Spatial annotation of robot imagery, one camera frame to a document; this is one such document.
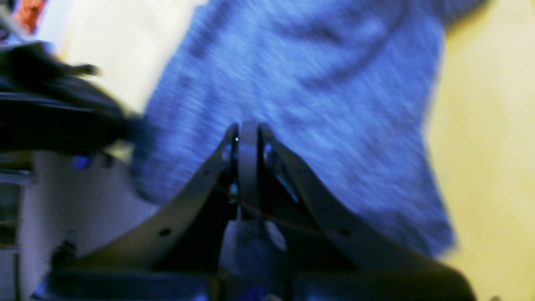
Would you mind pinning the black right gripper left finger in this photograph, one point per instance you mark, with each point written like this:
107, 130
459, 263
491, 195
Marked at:
172, 256

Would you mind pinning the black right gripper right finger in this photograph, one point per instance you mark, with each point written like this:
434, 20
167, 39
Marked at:
335, 255

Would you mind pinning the grey long-sleeve T-shirt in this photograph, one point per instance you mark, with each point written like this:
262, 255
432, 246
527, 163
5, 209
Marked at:
345, 84

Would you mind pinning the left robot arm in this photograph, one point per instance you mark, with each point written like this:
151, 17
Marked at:
47, 104

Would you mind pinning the yellow table cloth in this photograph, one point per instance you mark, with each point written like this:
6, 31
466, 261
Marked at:
479, 136

